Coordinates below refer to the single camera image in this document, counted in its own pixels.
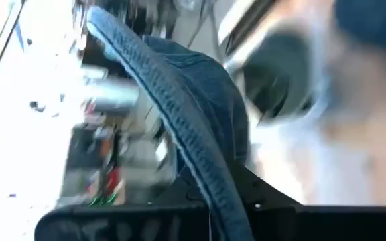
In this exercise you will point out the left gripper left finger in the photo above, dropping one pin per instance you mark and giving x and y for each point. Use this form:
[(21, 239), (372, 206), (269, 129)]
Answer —
[(183, 194)]

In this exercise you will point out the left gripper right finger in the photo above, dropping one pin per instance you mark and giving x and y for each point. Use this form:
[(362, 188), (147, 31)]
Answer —
[(260, 195)]

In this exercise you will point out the blue cap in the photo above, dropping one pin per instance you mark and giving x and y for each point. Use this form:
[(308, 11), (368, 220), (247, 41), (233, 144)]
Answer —
[(186, 110)]

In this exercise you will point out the dark green cap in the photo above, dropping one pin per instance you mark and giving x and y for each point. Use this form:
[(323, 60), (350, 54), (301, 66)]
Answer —
[(276, 77)]

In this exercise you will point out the black metal table frame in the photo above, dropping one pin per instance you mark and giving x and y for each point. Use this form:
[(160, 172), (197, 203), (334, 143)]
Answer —
[(243, 38)]

